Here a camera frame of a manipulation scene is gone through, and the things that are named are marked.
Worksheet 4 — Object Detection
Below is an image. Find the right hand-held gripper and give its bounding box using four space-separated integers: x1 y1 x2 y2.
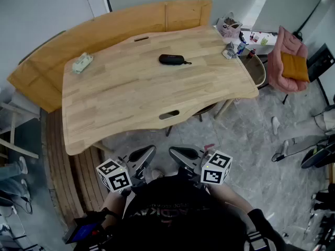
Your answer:
169 146 233 189

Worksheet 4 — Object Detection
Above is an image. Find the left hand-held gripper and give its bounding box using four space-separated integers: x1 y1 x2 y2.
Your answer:
96 145 157 193

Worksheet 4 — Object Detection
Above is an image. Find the black zippered case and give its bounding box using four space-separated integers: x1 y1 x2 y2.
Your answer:
158 54 193 66

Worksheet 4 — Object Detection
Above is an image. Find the person's right forearm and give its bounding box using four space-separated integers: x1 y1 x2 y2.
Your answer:
206 183 256 215

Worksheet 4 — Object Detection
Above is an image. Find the person's left forearm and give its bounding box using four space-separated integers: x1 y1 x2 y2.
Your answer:
101 191 131 219

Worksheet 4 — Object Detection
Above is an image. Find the wooden table leg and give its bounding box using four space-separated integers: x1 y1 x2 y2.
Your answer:
214 99 236 119
92 141 115 153

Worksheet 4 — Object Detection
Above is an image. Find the black legged wicker chair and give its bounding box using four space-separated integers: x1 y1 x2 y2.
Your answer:
165 102 218 137

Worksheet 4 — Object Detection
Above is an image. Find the person's black shirt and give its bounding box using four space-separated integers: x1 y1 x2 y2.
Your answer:
104 175 288 251

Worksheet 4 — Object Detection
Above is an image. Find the wooden slat platform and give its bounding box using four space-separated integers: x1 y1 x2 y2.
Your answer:
41 108 110 229

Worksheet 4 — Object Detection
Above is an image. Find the black device with screen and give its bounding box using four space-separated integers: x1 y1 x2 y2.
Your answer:
63 210 116 245

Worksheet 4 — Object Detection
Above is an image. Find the round wicker chair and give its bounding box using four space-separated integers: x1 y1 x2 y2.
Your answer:
237 53 267 89

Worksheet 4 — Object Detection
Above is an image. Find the green wet wipes packet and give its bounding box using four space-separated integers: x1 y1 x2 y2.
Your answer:
72 52 94 75

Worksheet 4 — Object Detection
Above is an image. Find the black and yellow helmet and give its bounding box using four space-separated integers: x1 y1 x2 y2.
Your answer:
300 140 335 169

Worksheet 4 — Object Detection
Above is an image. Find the white printed plastic bag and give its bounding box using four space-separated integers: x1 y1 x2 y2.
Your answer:
216 11 243 38

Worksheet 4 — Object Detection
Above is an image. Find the orange cushion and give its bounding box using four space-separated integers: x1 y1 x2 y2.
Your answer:
281 52 311 83

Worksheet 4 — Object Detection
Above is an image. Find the white side shelf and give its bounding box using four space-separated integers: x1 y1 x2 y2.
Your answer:
213 25 278 47

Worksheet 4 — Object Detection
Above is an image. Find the black framed box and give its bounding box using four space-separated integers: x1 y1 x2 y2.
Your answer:
306 42 335 83

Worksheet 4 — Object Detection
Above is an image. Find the black power cable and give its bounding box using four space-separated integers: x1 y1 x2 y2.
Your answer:
271 137 328 163

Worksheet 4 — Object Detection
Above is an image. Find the black white striped strap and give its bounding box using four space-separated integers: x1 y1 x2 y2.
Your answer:
245 230 274 251

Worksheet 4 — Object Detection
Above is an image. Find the wooden frame stand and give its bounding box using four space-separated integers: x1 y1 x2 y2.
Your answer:
0 102 40 159

